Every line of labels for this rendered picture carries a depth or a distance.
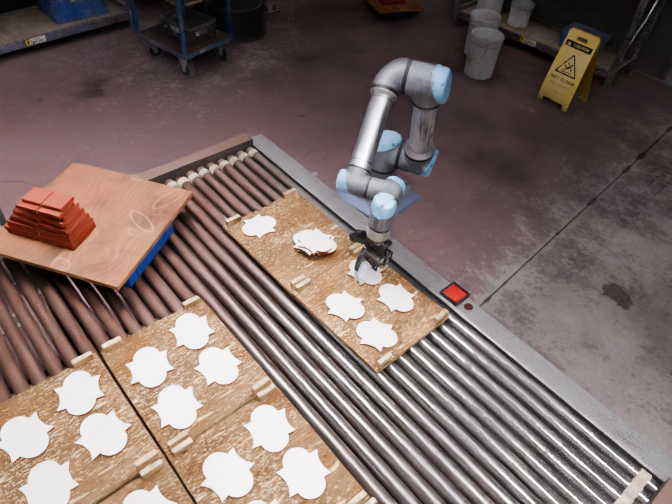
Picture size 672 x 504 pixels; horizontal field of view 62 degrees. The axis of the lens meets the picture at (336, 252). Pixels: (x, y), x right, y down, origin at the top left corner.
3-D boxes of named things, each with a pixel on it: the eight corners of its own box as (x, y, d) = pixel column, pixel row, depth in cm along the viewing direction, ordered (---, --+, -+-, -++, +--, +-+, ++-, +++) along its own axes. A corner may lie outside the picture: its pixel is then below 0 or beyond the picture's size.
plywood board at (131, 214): (74, 165, 216) (73, 161, 215) (193, 195, 208) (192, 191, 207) (-19, 251, 181) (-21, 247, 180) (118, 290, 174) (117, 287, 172)
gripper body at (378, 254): (375, 273, 186) (380, 249, 177) (357, 258, 190) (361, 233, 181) (390, 263, 190) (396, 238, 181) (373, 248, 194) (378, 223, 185)
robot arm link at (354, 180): (378, 44, 181) (331, 186, 179) (410, 51, 179) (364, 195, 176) (381, 60, 193) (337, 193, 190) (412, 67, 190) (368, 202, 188)
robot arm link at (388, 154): (373, 151, 233) (376, 123, 223) (404, 159, 231) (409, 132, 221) (364, 167, 225) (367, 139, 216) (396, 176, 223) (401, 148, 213)
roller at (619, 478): (244, 157, 252) (243, 148, 248) (646, 499, 153) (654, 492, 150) (235, 161, 249) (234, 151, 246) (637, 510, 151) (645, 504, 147)
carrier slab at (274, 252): (295, 194, 229) (295, 191, 227) (364, 250, 208) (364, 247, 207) (223, 229, 211) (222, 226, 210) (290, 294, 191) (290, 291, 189)
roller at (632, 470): (253, 153, 254) (253, 144, 251) (654, 487, 156) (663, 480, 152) (244, 157, 252) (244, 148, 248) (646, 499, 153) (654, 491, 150)
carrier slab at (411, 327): (364, 250, 208) (365, 247, 207) (449, 317, 188) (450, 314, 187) (291, 295, 190) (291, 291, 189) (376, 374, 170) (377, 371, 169)
